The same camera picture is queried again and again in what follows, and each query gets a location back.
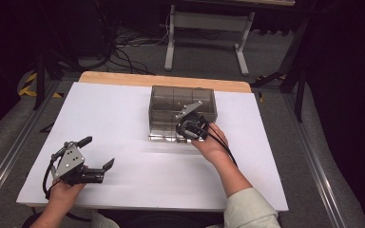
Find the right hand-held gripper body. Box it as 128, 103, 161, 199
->
174, 100, 210, 142

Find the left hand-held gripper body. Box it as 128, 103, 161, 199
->
50, 142, 106, 186

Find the clear plastic drawer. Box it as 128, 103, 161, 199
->
147, 122, 201, 143

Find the clear plastic drawer box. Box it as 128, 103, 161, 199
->
147, 85, 219, 138

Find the person's right hand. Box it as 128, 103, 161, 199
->
190, 123, 231, 166

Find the person's left hand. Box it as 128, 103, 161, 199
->
48, 181, 87, 206

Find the white board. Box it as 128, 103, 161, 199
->
16, 81, 289, 213

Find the wooden table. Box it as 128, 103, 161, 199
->
78, 70, 253, 94

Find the yellow and black floor tape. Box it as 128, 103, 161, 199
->
17, 72, 64, 99

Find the black metal stand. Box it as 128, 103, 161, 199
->
250, 12, 313, 124
32, 0, 81, 111

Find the person's pale clothing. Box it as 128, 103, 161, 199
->
86, 187, 282, 228

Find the left hand-held gripper cable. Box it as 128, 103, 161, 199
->
42, 157, 59, 200

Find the hand-held gripper cable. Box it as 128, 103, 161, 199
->
201, 118, 239, 168
42, 157, 59, 200

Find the right hand-held gripper cable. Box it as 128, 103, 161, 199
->
201, 118, 239, 168

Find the metal floor rail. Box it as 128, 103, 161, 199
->
0, 79, 62, 219
281, 93, 351, 228

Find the bundle of black floor cables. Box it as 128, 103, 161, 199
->
103, 27, 172, 76

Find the grey metal table frame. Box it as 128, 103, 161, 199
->
163, 4, 257, 77

